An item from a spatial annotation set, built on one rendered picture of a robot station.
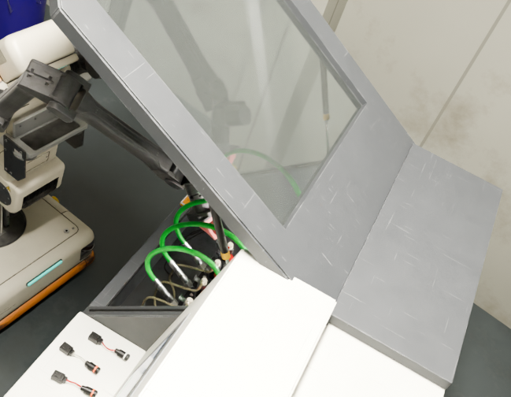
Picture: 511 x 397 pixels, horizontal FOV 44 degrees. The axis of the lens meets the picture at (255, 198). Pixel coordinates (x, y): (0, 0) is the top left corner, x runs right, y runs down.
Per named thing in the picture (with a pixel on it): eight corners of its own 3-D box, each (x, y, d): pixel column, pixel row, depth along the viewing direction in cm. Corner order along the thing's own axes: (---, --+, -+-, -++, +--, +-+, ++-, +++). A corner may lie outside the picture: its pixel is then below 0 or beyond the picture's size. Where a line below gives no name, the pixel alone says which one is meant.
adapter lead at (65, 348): (58, 350, 165) (58, 346, 163) (64, 344, 166) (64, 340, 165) (95, 376, 163) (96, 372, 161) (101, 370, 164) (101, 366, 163)
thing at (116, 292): (186, 214, 234) (194, 185, 223) (196, 220, 234) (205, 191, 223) (83, 335, 191) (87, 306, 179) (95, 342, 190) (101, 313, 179)
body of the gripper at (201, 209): (209, 219, 179) (200, 195, 177) (187, 220, 186) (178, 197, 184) (224, 209, 183) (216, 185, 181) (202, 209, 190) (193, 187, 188)
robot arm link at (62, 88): (36, 46, 149) (16, 81, 145) (87, 79, 155) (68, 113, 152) (-9, 92, 185) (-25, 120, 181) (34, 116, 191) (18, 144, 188)
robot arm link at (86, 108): (61, 71, 157) (41, 108, 153) (72, 67, 153) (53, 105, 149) (183, 160, 183) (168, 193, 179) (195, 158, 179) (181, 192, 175)
